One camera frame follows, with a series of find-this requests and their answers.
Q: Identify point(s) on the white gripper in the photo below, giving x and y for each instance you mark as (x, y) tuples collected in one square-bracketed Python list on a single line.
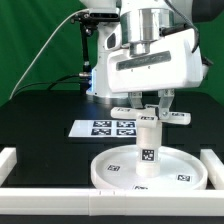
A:
[(171, 64)]

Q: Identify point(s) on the white U-shaped fence frame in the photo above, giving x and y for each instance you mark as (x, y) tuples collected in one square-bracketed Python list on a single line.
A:
[(97, 202)]

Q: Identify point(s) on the white round table top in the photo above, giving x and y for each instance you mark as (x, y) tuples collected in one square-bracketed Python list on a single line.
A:
[(166, 169)]

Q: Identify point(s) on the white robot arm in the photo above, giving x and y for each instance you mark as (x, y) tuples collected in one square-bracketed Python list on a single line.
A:
[(148, 45)]

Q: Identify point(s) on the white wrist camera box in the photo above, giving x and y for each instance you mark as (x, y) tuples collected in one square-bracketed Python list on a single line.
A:
[(113, 41)]

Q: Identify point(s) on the white marker tag sheet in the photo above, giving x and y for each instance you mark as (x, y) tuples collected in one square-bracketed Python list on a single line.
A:
[(103, 128)]

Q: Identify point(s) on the white cross-shaped table base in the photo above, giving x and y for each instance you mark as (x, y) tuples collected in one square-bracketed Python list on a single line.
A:
[(150, 117)]

